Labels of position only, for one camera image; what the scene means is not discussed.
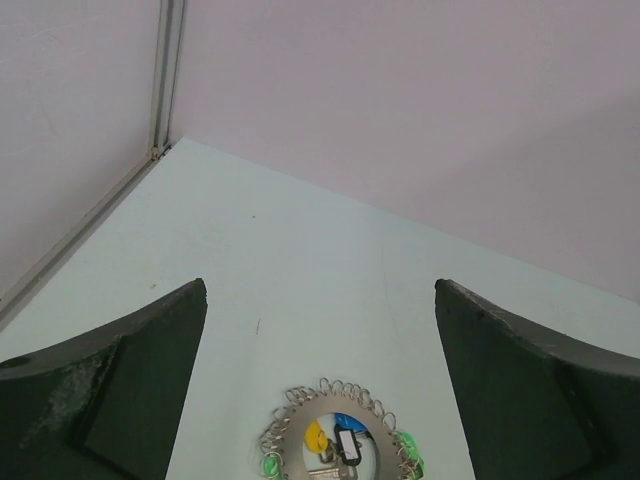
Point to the blue key tag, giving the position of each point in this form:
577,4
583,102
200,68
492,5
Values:
345,421

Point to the metal disc keyring holder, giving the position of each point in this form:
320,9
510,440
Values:
305,404

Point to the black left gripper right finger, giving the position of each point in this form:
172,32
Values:
535,403

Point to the aluminium frame left post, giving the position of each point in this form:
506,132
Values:
87,97

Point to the yellow key tag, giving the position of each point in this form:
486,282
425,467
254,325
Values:
315,438

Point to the green key tag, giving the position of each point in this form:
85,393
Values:
412,461
271,465

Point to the black white label tag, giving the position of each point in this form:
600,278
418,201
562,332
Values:
348,446

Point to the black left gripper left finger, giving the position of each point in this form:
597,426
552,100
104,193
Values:
105,404

